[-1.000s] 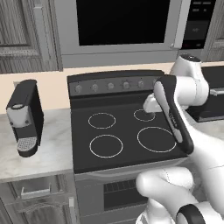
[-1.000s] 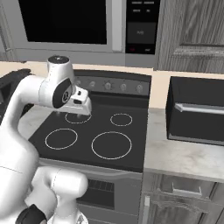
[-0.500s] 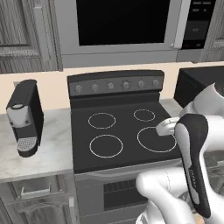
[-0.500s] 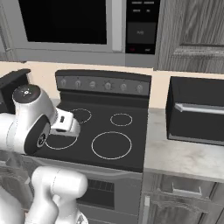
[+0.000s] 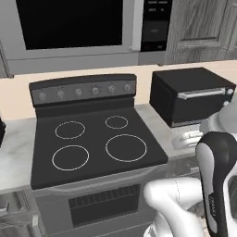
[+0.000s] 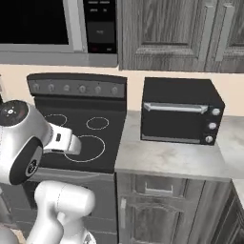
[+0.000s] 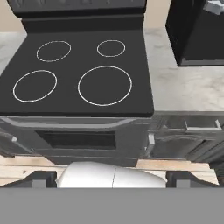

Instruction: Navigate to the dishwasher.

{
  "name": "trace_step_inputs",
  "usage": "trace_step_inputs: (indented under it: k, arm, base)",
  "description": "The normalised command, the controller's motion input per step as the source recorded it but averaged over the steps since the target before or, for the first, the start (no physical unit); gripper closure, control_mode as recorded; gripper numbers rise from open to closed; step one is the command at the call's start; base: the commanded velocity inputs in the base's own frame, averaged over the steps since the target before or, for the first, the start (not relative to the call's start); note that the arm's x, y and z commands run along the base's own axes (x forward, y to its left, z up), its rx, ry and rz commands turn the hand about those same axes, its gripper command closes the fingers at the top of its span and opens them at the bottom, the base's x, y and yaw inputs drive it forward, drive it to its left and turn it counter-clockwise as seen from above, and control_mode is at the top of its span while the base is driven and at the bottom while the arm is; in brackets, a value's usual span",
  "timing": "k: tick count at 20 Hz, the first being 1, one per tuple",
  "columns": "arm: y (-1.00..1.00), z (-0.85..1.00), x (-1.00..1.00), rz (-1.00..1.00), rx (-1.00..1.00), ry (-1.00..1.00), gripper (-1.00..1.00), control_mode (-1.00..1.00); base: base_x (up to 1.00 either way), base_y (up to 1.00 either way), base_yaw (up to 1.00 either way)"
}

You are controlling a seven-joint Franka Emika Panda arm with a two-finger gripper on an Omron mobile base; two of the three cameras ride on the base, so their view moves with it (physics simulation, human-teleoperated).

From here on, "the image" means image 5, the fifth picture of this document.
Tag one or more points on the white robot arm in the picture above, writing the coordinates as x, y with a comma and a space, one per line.
177, 200

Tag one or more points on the grey stove knob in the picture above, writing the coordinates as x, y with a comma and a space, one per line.
111, 89
78, 92
95, 90
127, 87
41, 97
60, 94

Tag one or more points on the black toaster oven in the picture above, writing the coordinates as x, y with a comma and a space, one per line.
191, 80

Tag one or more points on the grey base cupboard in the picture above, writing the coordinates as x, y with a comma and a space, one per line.
15, 216

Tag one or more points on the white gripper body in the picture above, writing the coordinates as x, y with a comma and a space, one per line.
186, 139

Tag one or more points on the black electric stove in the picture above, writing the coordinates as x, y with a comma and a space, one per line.
95, 145

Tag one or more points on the grey oven door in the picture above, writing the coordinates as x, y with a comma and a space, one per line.
55, 213

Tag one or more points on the black object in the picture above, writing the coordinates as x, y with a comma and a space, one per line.
2, 131

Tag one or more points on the grey wooden cupboard door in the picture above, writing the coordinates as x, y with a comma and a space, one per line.
200, 27
3, 66

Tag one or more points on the grey microwave oven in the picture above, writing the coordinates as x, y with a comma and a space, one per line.
71, 58

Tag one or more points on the silver toaster oven knob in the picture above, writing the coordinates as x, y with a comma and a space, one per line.
230, 91
226, 103

